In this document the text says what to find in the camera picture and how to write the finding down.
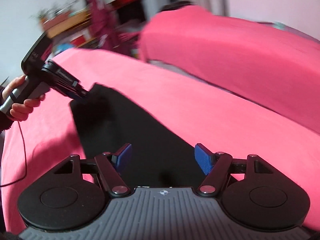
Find pink rear mattress cover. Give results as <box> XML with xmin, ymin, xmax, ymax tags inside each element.
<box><xmin>139</xmin><ymin>5</ymin><xmax>319</xmax><ymax>132</ymax></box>

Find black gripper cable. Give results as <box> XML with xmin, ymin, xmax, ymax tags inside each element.
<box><xmin>0</xmin><ymin>120</ymin><xmax>28</xmax><ymax>188</ymax></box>

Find cluttered wooden shelf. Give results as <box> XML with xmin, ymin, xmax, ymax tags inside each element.
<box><xmin>39</xmin><ymin>9</ymin><xmax>98</xmax><ymax>55</ymax></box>

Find pink mattress cover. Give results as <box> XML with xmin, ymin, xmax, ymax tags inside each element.
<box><xmin>139</xmin><ymin>5</ymin><xmax>319</xmax><ymax>132</ymax></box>
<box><xmin>2</xmin><ymin>49</ymin><xmax>319</xmax><ymax>234</ymax></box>

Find black pants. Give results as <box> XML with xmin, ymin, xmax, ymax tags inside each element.
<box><xmin>69</xmin><ymin>84</ymin><xmax>205</xmax><ymax>188</ymax></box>

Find person's left hand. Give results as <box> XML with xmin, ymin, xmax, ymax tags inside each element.
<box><xmin>2</xmin><ymin>75</ymin><xmax>46</xmax><ymax>122</ymax></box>

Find pink front mattress cover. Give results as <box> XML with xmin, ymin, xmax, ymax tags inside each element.
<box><xmin>2</xmin><ymin>49</ymin><xmax>319</xmax><ymax>234</ymax></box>

